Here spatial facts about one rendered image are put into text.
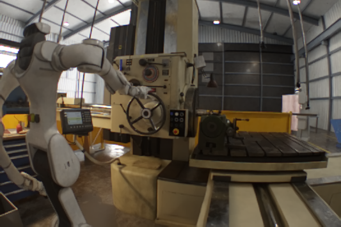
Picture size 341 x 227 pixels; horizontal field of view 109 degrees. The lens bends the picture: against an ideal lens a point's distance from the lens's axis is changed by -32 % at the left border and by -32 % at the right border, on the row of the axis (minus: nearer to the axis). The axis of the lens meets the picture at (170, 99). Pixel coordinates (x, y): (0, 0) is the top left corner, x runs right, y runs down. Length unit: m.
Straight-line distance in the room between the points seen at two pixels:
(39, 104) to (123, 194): 1.73
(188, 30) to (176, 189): 1.99
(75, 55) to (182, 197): 1.70
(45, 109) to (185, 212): 1.73
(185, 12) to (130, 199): 2.55
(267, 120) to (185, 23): 2.76
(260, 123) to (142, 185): 2.94
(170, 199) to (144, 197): 0.30
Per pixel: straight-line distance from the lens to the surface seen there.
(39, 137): 0.77
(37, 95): 0.73
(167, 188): 1.97
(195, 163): 1.57
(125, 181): 2.16
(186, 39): 2.48
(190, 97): 1.81
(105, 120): 2.41
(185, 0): 2.76
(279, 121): 4.27
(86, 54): 0.61
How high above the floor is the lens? 1.40
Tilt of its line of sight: 1 degrees up
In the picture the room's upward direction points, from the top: 2 degrees clockwise
